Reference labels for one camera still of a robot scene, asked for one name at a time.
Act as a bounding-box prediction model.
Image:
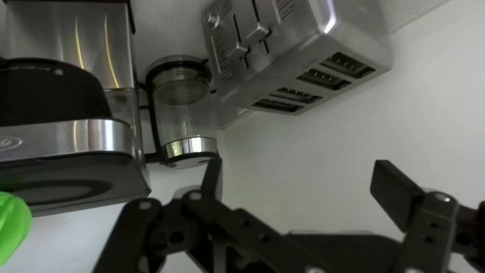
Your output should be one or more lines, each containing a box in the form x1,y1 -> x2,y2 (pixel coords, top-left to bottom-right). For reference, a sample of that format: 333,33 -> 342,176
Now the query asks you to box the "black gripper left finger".
92,153 -> 286,273

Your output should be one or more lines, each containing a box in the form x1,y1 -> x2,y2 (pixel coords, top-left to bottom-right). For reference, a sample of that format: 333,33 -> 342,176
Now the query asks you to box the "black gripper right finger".
368,159 -> 485,273

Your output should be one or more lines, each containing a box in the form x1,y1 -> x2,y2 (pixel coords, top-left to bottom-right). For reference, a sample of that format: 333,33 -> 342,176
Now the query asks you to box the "green plastic citrus reamer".
0,190 -> 34,267

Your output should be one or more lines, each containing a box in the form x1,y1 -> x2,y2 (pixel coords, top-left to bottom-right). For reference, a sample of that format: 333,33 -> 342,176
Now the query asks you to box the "black steel coffeemaker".
0,0 -> 153,220

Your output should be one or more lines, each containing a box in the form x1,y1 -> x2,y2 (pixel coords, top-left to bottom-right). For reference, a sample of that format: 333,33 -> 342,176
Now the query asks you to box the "glass steel kettle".
143,55 -> 219,168

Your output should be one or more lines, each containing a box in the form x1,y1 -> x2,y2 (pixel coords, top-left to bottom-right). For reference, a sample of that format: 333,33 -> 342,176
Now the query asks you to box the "stainless steel toaster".
200,0 -> 395,130

